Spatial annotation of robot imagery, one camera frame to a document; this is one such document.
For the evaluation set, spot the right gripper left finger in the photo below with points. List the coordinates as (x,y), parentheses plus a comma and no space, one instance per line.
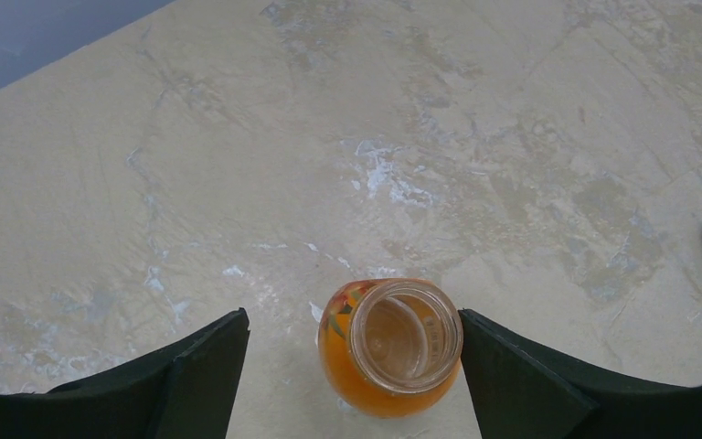
(184,390)

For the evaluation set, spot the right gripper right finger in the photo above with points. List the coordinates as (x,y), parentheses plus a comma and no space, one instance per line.
(523,389)

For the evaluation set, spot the orange juice bottle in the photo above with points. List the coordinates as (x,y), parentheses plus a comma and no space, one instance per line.
(390,347)

